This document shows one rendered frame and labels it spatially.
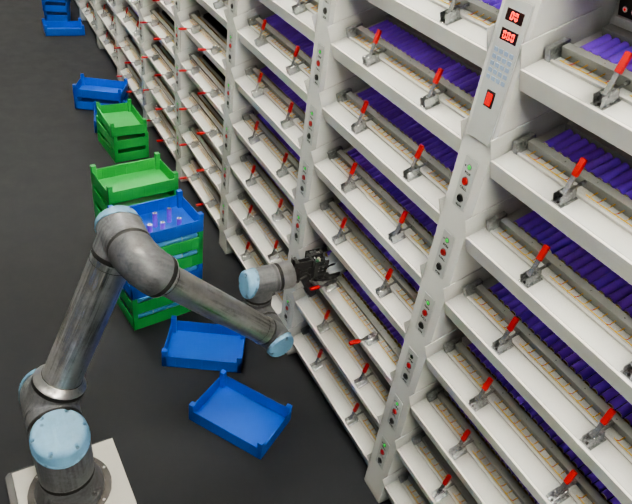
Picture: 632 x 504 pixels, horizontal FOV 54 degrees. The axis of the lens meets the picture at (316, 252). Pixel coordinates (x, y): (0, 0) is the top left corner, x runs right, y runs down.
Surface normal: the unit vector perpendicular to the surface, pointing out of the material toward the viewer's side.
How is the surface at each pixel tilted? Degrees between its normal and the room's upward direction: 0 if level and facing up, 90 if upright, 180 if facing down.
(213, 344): 0
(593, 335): 20
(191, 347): 0
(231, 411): 0
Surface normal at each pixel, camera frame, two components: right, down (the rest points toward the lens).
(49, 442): 0.16, -0.74
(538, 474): -0.19, -0.69
